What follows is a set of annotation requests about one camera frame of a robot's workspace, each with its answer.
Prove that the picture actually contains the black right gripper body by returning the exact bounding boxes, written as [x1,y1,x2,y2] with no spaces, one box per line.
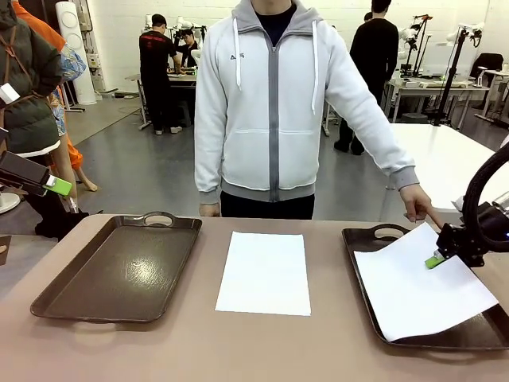
[476,201,509,252]

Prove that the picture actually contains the white A4 paper sheet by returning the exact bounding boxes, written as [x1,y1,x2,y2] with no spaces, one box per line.
[352,222,500,343]

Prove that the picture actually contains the person's right forearm white sleeve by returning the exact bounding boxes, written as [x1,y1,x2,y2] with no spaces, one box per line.
[193,119,223,205]

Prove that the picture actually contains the person's left forearm white sleeve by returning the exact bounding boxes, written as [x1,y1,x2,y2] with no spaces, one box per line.
[357,107,422,192]

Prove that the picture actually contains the person's left hand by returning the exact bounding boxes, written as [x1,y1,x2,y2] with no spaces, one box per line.
[399,185,444,234]

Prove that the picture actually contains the white round stand base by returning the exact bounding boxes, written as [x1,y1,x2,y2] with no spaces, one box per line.
[0,189,21,215]

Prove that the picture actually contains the beige mannequin legs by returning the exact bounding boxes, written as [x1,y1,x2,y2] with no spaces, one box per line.
[49,134,99,208]

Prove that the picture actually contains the black bag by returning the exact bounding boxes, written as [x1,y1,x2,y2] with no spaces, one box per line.
[34,209,91,242]

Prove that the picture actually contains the dark green puffer jacket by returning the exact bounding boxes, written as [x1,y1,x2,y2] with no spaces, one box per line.
[0,0,64,157]

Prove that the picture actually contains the brown board piece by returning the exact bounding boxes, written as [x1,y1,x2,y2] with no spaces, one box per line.
[0,234,12,267]

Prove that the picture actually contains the brown plastic serving tray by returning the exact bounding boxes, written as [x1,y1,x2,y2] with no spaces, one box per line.
[341,224,509,352]
[30,210,203,324]

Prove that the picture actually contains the large white table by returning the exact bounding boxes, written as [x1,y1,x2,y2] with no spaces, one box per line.
[385,122,508,214]

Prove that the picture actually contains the blue patterned garment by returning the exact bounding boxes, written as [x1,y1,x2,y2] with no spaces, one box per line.
[46,42,87,137]

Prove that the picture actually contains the white tower air conditioner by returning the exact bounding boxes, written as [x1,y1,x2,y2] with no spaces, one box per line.
[54,0,99,106]

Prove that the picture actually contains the long white background desk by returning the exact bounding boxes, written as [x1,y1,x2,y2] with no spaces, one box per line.
[387,75,491,123]

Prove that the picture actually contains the small white background desk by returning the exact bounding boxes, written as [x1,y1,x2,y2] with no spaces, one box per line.
[475,68,509,120]

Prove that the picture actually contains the black tripod stand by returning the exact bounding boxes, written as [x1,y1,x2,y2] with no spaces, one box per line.
[430,23,476,127]

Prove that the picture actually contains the black office chair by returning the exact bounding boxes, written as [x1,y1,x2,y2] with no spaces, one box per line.
[472,53,505,80]

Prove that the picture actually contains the man in black T-shirt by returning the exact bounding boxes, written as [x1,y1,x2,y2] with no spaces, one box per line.
[138,14,185,136]

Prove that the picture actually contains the dark background work table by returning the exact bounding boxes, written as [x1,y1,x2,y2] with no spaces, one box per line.
[137,67,199,131]

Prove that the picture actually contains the white A4 paper stack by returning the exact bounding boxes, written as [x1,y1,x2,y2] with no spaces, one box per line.
[215,231,312,317]

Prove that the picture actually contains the seated person in dark clothes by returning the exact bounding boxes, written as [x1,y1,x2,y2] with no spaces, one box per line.
[176,29,200,69]

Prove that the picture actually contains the standing person in black clothes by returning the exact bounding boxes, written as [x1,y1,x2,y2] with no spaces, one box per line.
[333,0,400,156]

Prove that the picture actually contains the black orange lamp stand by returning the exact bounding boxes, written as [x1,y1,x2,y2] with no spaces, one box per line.
[411,14,433,79]

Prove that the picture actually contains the person in white grey hoodie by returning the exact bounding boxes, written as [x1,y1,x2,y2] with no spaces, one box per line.
[193,0,422,220]

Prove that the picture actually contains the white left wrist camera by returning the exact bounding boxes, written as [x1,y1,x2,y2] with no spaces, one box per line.
[0,82,21,107]

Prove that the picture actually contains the black cable bundle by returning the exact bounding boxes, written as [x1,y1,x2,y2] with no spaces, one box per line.
[460,141,509,240]

